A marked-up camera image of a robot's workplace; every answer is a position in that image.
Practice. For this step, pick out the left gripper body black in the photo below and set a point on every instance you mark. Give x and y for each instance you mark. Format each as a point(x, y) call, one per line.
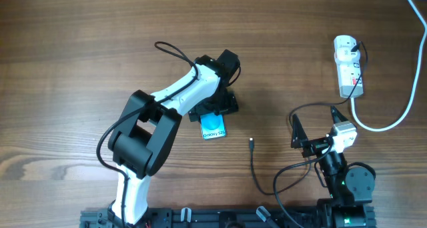
point(219, 102)

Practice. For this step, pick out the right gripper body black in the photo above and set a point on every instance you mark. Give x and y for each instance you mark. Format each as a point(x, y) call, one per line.
point(315, 146)

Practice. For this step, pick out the white power strip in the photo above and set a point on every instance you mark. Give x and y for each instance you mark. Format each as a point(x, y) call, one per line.
point(347, 58)

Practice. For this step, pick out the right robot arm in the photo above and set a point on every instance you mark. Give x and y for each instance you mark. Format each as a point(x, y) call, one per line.
point(350, 185)

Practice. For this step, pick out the black mounting rail base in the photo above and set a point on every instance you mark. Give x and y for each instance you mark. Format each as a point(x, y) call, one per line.
point(261, 217)

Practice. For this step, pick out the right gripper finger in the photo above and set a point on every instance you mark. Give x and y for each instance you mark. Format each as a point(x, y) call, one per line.
point(337, 117)
point(299, 137)

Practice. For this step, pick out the teal screen smartphone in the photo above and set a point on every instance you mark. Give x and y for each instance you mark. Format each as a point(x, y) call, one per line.
point(212, 126)

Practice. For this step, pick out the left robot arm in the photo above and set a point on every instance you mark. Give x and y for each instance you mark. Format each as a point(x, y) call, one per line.
point(144, 135)

